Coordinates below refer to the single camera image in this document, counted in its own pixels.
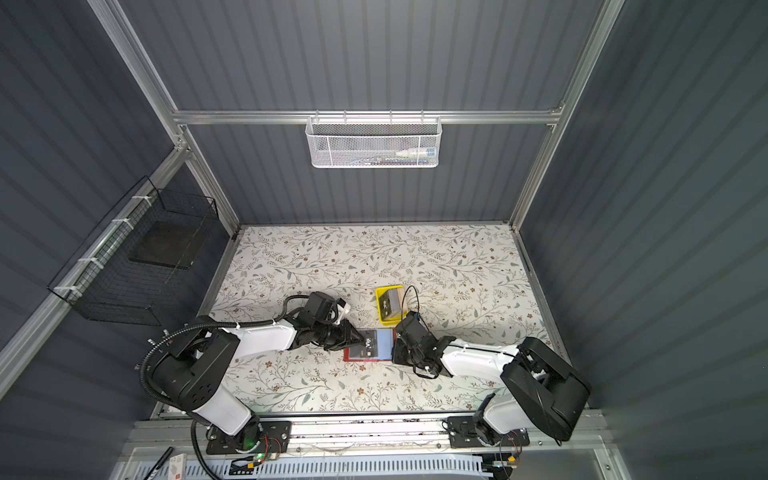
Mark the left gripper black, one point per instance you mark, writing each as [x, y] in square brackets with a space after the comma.
[346, 338]

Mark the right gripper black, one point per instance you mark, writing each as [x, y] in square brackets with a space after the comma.
[398, 344]

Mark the red leather card holder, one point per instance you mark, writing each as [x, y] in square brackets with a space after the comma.
[386, 338]

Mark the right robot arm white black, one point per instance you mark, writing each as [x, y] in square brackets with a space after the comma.
[540, 389]

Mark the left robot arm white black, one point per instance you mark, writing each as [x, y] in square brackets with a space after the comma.
[186, 368]

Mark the stack of credit cards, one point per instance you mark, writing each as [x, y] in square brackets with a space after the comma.
[392, 302]

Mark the yellow plastic card tray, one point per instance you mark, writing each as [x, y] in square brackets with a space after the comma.
[382, 319]

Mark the white tube in basket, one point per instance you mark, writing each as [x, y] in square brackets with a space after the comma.
[418, 154]

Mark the small white red box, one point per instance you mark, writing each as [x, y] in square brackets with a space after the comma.
[176, 467]

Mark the black pen on ledge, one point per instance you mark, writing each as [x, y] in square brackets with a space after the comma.
[159, 464]

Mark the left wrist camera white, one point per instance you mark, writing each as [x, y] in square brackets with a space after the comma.
[342, 310]

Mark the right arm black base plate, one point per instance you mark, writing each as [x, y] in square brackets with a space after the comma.
[464, 433]

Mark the white slotted cable duct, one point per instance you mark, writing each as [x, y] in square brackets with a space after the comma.
[349, 467]

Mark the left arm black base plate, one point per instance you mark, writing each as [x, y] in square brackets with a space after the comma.
[256, 437]

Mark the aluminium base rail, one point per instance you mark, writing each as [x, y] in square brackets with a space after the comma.
[364, 434]

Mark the white wire mesh basket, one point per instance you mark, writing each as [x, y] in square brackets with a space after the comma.
[349, 145]

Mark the black wire mesh basket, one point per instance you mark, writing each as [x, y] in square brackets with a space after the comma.
[142, 270]

